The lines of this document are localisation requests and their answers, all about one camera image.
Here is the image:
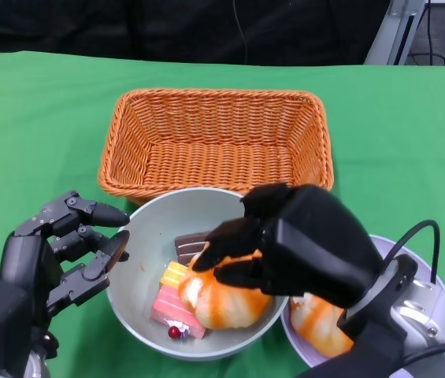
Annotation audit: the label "orange wicker basket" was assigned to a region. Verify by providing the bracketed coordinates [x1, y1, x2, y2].
[98, 88, 336, 208]

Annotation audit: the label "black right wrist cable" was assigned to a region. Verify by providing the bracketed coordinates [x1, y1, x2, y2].
[387, 219, 445, 367]

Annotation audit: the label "grey-green round bowl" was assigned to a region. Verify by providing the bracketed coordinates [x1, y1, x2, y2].
[106, 187, 290, 361]

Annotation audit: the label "green tablecloth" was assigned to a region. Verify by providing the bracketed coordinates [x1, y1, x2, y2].
[0, 50, 445, 378]

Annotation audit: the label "black backdrop cloth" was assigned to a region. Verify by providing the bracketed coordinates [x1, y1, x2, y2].
[0, 0, 391, 67]

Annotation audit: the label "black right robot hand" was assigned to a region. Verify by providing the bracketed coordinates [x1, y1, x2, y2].
[190, 183, 383, 312]

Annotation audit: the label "yellow layered cake slice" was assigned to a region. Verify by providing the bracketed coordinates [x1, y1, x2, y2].
[160, 261, 189, 291]

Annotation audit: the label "black cables on floor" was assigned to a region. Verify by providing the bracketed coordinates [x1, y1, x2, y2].
[406, 0, 445, 65]

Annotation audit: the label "grey metal frame post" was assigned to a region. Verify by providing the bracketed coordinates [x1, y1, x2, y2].
[363, 0, 445, 66]

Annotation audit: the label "chocolate cake slice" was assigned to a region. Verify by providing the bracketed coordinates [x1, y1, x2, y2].
[173, 232, 212, 265]

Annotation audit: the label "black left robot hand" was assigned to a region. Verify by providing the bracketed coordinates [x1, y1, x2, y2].
[0, 191, 132, 316]

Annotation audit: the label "pink layered cake slice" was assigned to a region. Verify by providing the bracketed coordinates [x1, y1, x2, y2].
[150, 285, 207, 339]

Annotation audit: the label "pale lavender round plate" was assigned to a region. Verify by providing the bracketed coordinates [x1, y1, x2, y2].
[280, 235, 443, 369]

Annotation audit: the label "orange striped ring bread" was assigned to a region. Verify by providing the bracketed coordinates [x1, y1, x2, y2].
[177, 251, 273, 330]
[289, 295, 355, 358]

